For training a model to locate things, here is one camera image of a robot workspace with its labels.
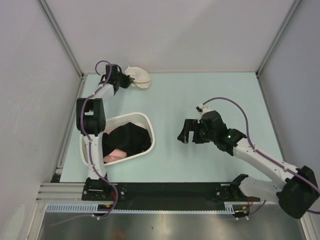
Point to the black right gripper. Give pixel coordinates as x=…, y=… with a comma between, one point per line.
x=191, y=125

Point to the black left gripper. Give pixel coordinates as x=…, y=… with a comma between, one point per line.
x=128, y=80

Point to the beige mesh laundry bag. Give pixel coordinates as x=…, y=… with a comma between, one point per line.
x=141, y=78

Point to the black bra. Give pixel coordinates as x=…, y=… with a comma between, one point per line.
x=128, y=138

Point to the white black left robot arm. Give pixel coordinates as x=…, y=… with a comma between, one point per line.
x=91, y=123

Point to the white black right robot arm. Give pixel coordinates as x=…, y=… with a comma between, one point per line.
x=294, y=189

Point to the white plastic laundry basket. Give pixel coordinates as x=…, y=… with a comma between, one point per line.
x=137, y=118

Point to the pink garment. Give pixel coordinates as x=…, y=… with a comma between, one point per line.
x=114, y=156

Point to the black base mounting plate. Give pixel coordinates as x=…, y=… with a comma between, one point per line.
x=170, y=191

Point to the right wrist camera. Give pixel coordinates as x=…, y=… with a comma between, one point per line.
x=202, y=109

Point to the light blue cable duct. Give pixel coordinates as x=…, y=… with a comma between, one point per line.
x=95, y=208

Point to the aluminium frame rail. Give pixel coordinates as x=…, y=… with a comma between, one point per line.
x=60, y=193

